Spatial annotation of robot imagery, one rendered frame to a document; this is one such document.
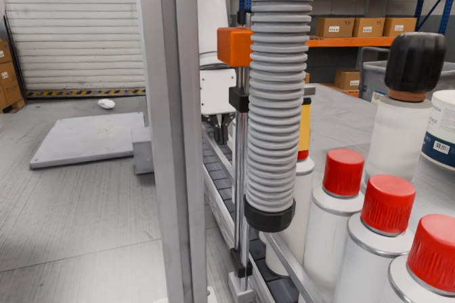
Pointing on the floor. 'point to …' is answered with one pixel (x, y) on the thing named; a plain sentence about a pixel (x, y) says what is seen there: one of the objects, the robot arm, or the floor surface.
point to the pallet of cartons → (9, 82)
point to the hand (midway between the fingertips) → (221, 136)
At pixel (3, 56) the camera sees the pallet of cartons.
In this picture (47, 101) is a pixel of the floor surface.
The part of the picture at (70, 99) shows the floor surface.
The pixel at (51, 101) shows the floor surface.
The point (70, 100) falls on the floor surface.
